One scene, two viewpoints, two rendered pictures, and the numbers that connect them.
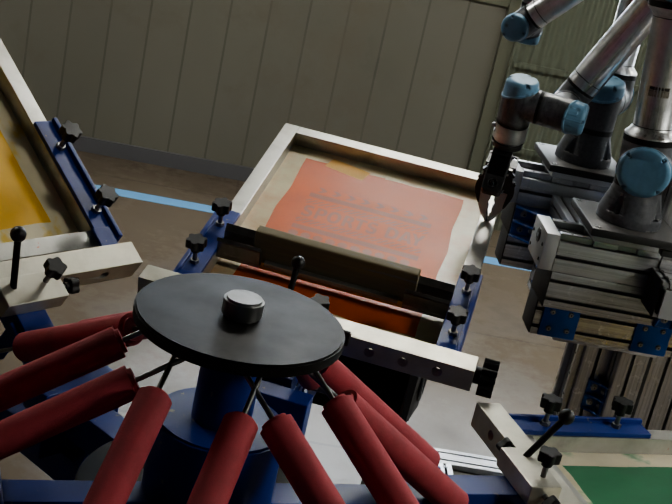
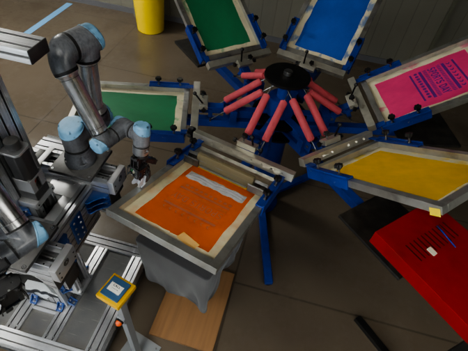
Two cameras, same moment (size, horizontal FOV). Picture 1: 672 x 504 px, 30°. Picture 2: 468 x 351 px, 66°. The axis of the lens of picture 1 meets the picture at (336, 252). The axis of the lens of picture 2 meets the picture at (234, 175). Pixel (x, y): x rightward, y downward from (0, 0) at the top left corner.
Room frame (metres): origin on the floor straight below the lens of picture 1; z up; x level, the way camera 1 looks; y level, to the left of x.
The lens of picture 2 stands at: (3.82, 0.40, 2.60)
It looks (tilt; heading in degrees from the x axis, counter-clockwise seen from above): 47 degrees down; 195
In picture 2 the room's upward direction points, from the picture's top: 7 degrees clockwise
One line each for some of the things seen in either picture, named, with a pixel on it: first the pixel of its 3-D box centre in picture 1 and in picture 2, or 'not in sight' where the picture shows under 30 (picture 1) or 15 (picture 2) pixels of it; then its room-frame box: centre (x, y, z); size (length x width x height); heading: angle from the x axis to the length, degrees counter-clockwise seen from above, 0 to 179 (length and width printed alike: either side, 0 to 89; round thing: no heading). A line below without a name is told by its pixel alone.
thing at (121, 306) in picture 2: not in sight; (128, 327); (3.25, -0.24, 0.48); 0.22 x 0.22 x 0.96; 82
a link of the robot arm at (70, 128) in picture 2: not in sight; (74, 133); (2.83, -0.65, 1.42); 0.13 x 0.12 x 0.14; 168
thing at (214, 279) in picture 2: not in sight; (226, 261); (2.80, 0.16, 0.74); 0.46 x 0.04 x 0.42; 172
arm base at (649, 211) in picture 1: (633, 200); (79, 152); (2.84, -0.65, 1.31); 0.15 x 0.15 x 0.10
